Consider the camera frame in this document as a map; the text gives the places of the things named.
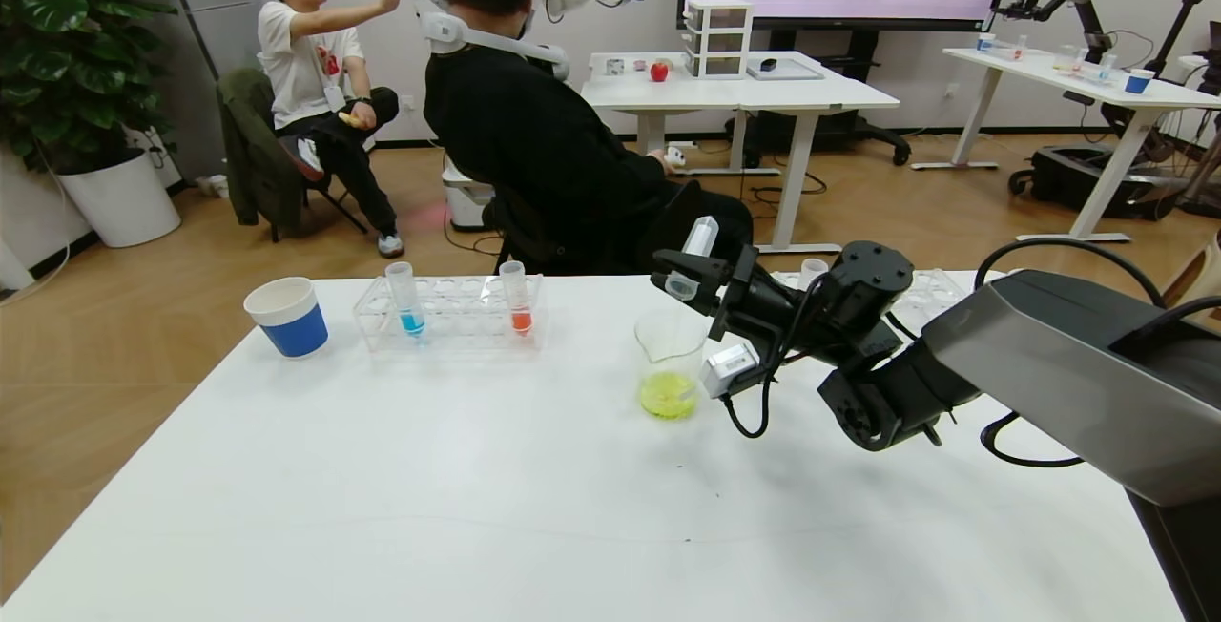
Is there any white standing desk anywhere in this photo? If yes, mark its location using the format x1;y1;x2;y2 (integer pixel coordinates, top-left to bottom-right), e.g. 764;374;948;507
911;47;1221;246
582;50;900;256

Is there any beige plastic stool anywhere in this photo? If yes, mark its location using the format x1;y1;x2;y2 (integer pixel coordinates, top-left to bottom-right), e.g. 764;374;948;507
1183;231;1221;303

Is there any person in black clothes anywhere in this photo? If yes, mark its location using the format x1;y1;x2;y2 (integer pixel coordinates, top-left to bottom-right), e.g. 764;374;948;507
424;0;755;277

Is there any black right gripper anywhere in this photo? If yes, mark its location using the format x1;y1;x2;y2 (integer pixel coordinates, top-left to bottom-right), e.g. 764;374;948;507
650;244;808;342

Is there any clear glass beaker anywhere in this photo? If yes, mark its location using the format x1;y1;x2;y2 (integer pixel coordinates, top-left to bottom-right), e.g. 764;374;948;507
633;309;712;421

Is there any blue pigment test tube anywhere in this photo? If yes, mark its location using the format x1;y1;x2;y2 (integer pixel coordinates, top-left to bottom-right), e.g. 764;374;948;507
384;261;426;339

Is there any dark olive jacket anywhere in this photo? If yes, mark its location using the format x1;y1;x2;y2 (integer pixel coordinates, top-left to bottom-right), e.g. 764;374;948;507
217;69;311;234

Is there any black mobile robot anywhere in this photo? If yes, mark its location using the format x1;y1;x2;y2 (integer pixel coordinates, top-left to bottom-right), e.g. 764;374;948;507
992;0;1189;222

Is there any blue white paper cup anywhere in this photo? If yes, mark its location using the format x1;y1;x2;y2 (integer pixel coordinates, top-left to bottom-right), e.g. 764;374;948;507
244;277;330;359

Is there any white neck-worn device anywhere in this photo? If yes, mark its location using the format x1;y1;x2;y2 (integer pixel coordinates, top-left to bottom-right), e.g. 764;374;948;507
417;10;571;79

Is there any yellow pigment test tube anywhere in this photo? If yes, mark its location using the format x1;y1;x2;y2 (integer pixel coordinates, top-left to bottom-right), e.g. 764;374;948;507
665;216;719;303

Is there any white plant pot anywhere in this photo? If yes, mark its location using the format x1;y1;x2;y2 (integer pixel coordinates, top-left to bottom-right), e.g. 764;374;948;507
59;151;182;250

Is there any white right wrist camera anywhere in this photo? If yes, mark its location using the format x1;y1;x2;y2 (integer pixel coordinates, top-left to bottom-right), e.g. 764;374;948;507
701;343;761;399

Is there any green leafy plant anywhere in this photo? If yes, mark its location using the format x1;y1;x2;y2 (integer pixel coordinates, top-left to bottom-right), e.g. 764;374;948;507
0;0;177;179

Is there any black display stand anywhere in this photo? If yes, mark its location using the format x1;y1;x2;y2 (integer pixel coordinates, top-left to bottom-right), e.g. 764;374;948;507
725;29;912;168

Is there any clear acrylic test tube rack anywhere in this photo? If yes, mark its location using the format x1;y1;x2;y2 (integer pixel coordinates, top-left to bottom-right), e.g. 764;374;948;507
353;274;545;352
771;268;971;337

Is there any black office chair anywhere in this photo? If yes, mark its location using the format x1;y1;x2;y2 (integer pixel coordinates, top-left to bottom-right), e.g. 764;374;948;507
482;188;573;277

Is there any person in white t-shirt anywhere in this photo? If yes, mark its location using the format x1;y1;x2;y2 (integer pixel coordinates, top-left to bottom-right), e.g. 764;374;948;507
258;0;406;260

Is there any black folding chair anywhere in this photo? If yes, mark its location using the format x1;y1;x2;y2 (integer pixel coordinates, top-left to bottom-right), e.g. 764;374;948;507
272;157;387;244

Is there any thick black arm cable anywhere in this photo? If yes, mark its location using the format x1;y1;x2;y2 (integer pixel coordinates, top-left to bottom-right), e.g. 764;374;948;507
973;238;1169;310
981;410;1088;468

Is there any small white drawer unit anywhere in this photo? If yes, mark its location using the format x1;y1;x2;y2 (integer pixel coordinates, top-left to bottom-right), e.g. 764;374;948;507
684;0;754;79

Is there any grey flat tray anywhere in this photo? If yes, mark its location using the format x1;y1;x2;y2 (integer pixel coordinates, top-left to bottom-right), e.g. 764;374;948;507
747;59;823;82

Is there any thin black camera cable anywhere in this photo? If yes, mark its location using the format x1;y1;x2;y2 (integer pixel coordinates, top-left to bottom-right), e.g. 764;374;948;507
717;391;776;440

